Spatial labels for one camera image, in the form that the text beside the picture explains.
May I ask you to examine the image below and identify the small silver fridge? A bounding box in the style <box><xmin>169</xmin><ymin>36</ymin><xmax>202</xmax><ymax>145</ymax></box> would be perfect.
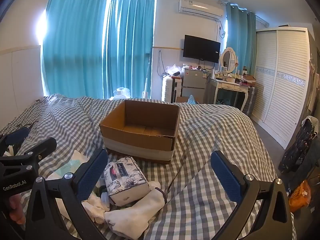
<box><xmin>182</xmin><ymin>67</ymin><xmax>208</xmax><ymax>103</ymax></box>

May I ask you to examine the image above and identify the white suitcase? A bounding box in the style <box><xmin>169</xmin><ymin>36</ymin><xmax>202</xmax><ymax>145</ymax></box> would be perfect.
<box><xmin>161</xmin><ymin>76</ymin><xmax>183</xmax><ymax>103</ymax></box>

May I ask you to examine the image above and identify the white mop pole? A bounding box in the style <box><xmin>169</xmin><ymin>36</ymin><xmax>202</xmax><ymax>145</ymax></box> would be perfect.
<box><xmin>144</xmin><ymin>52</ymin><xmax>152</xmax><ymax>98</ymax></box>

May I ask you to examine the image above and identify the orange plastic bag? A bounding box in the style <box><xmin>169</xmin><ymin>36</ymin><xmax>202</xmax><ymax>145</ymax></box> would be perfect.
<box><xmin>289</xmin><ymin>180</ymin><xmax>312</xmax><ymax>213</ymax></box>

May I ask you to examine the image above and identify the light blue cloth item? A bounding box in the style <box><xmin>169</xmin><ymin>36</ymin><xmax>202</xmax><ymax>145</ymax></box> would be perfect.
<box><xmin>46</xmin><ymin>150</ymin><xmax>88</xmax><ymax>180</ymax></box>

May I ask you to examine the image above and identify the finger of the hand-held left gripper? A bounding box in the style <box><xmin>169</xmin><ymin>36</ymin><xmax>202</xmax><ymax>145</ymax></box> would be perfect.
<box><xmin>0</xmin><ymin>137</ymin><xmax>57</xmax><ymax>174</ymax></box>
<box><xmin>0</xmin><ymin>127</ymin><xmax>30</xmax><ymax>154</ymax></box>

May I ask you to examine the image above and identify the floral tissue pack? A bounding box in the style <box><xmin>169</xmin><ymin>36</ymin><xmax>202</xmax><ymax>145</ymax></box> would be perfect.
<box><xmin>104</xmin><ymin>156</ymin><xmax>150</xmax><ymax>207</ymax></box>

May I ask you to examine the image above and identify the person's left hand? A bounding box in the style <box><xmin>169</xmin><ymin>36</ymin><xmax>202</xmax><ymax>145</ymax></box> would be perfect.
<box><xmin>9</xmin><ymin>194</ymin><xmax>27</xmax><ymax>226</ymax></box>

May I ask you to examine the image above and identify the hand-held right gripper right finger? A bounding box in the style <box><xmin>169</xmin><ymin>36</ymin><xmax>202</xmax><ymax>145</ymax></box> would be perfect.
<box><xmin>210</xmin><ymin>150</ymin><xmax>293</xmax><ymax>240</ymax></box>

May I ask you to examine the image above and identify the dark floral bag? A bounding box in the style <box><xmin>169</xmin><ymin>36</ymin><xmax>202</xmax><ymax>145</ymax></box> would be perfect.
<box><xmin>278</xmin><ymin>116</ymin><xmax>316</xmax><ymax>173</ymax></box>

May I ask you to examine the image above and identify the long white sock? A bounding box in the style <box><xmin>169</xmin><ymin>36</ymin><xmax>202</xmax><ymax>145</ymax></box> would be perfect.
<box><xmin>104</xmin><ymin>187</ymin><xmax>167</xmax><ymax>233</ymax></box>

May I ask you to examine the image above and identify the cardboard box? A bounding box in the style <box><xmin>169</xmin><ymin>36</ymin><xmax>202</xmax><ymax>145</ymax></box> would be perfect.
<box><xmin>99</xmin><ymin>99</ymin><xmax>180</xmax><ymax>165</ymax></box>

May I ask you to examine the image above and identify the grey checked blanket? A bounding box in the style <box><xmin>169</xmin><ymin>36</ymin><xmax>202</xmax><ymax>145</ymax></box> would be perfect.
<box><xmin>0</xmin><ymin>94</ymin><xmax>295</xmax><ymax>240</ymax></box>

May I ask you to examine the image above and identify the white louvred wardrobe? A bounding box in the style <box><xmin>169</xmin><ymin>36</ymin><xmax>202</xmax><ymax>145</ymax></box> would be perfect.
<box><xmin>251</xmin><ymin>27</ymin><xmax>317</xmax><ymax>150</ymax></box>

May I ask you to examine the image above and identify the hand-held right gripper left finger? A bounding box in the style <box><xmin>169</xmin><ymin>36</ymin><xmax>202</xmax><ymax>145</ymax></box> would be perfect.
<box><xmin>25</xmin><ymin>149</ymin><xmax>109</xmax><ymax>240</ymax></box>

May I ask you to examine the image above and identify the narrow teal curtain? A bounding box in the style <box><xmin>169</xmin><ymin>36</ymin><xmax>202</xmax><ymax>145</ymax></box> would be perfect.
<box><xmin>103</xmin><ymin>0</ymin><xmax>157</xmax><ymax>100</ymax></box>

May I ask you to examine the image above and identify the white air conditioner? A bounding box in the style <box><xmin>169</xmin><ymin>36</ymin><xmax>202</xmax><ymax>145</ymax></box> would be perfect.
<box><xmin>178</xmin><ymin>0</ymin><xmax>225</xmax><ymax>20</ymax></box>

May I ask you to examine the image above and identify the black wall television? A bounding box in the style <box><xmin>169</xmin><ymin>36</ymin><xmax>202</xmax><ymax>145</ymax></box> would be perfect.
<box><xmin>183</xmin><ymin>34</ymin><xmax>221</xmax><ymax>63</ymax></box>

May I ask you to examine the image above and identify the clear plastic bag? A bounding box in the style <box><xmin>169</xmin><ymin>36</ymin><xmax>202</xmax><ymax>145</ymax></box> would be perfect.
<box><xmin>166</xmin><ymin>65</ymin><xmax>182</xmax><ymax>77</ymax></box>

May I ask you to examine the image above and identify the wide teal curtain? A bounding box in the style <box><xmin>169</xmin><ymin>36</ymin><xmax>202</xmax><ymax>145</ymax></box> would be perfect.
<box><xmin>41</xmin><ymin>0</ymin><xmax>108</xmax><ymax>100</ymax></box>

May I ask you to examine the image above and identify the white cloth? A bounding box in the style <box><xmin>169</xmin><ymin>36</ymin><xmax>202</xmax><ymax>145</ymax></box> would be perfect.
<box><xmin>82</xmin><ymin>194</ymin><xmax>111</xmax><ymax>225</ymax></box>

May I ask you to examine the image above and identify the grey striped suitcase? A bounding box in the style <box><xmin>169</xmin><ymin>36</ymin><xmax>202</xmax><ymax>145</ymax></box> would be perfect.
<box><xmin>246</xmin><ymin>85</ymin><xmax>258</xmax><ymax>117</ymax></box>

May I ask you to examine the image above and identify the oval white vanity mirror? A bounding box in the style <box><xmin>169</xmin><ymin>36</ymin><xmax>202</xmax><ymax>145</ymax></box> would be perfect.
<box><xmin>221</xmin><ymin>48</ymin><xmax>237</xmax><ymax>75</ymax></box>

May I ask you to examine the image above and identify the white dressing table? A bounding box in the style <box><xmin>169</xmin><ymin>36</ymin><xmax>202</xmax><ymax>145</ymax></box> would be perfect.
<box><xmin>207</xmin><ymin>76</ymin><xmax>250</xmax><ymax>117</ymax></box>

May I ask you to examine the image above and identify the stack of books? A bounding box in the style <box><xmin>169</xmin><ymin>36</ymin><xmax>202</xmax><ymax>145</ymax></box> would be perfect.
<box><xmin>239</xmin><ymin>73</ymin><xmax>256</xmax><ymax>86</ymax></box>

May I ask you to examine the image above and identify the teal curtain beside wardrobe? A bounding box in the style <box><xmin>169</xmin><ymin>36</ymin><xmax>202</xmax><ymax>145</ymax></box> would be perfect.
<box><xmin>225</xmin><ymin>4</ymin><xmax>257</xmax><ymax>75</ymax></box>

